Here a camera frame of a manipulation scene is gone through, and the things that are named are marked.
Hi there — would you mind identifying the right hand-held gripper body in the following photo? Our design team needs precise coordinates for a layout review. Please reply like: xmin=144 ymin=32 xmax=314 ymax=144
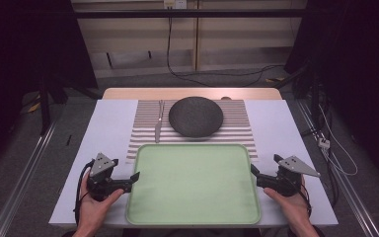
xmin=268 ymin=155 xmax=322 ymax=198

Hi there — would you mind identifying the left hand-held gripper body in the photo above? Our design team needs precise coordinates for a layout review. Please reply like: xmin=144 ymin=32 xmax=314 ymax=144
xmin=86 ymin=152 xmax=124 ymax=202

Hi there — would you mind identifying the person's right hand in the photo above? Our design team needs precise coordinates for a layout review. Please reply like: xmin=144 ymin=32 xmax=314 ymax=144
xmin=263 ymin=177 xmax=314 ymax=232

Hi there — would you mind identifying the person's left hand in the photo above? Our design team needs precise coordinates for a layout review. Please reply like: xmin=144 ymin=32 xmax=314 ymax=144
xmin=75 ymin=172 xmax=125 ymax=236

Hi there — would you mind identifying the striped beige placemat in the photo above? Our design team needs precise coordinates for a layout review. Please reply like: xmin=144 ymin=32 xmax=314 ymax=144
xmin=125 ymin=99 xmax=260 ymax=165

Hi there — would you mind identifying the metal fork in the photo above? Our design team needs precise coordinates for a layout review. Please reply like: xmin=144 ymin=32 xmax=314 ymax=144
xmin=154 ymin=100 xmax=166 ymax=144

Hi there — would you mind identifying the light green tray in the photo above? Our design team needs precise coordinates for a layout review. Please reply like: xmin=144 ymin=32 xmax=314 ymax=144
xmin=125 ymin=143 xmax=263 ymax=227

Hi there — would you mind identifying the black metal stand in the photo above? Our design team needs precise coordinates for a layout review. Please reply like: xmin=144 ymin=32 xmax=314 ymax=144
xmin=38 ymin=73 xmax=69 ymax=136

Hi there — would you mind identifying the dark grey speckled bowl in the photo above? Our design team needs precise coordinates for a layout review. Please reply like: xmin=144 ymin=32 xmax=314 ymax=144
xmin=168 ymin=96 xmax=225 ymax=138

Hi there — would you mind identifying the black curtain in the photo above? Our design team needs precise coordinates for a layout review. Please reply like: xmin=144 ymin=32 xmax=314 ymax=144
xmin=0 ymin=0 xmax=99 ymax=186
xmin=283 ymin=0 xmax=379 ymax=189

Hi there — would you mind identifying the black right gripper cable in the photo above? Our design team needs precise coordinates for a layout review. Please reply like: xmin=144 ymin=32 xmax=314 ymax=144
xmin=299 ymin=183 xmax=313 ymax=218

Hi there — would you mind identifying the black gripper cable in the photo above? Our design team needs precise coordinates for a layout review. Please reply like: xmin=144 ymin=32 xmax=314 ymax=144
xmin=299 ymin=183 xmax=313 ymax=218
xmin=73 ymin=159 xmax=95 ymax=225

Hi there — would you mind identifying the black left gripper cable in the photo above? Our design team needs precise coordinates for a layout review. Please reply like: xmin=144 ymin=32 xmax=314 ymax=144
xmin=73 ymin=159 xmax=95 ymax=225

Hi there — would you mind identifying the white cable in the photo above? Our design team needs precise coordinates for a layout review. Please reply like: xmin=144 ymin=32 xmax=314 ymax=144
xmin=318 ymin=104 xmax=359 ymax=177

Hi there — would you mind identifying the metal floor rail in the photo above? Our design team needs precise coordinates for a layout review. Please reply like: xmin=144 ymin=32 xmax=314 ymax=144
xmin=295 ymin=98 xmax=379 ymax=237
xmin=0 ymin=119 xmax=58 ymax=237

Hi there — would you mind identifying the black wall cable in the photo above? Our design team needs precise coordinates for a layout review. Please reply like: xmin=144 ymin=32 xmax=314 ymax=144
xmin=166 ymin=16 xmax=285 ymax=88

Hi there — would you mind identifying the white wall socket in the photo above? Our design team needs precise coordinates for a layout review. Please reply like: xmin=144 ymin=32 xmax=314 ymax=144
xmin=163 ymin=0 xmax=188 ymax=10

